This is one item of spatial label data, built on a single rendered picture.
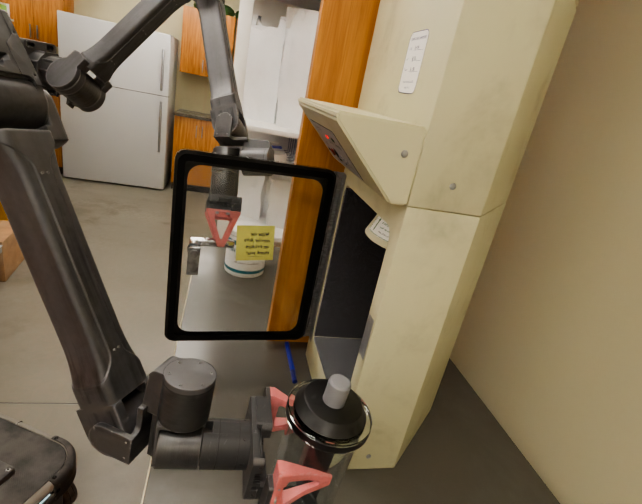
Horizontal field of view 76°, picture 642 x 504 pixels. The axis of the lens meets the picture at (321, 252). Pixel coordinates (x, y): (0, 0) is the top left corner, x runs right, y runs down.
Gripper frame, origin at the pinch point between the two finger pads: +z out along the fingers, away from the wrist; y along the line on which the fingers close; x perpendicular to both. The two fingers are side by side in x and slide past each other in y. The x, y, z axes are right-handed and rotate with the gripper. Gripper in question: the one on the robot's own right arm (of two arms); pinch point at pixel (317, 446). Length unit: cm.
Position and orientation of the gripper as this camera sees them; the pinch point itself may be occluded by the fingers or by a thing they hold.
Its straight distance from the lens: 58.4
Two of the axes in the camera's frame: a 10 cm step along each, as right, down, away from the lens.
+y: -1.8, -4.2, 8.9
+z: 9.5, 1.6, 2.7
